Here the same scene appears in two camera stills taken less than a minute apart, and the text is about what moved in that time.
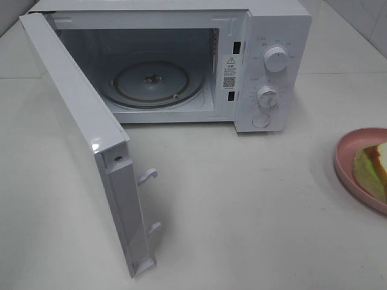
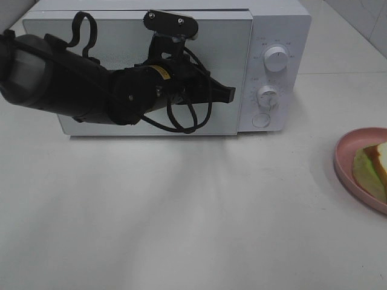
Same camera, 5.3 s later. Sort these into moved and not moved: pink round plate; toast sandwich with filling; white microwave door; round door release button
Moved: white microwave door
Not moved: toast sandwich with filling; round door release button; pink round plate
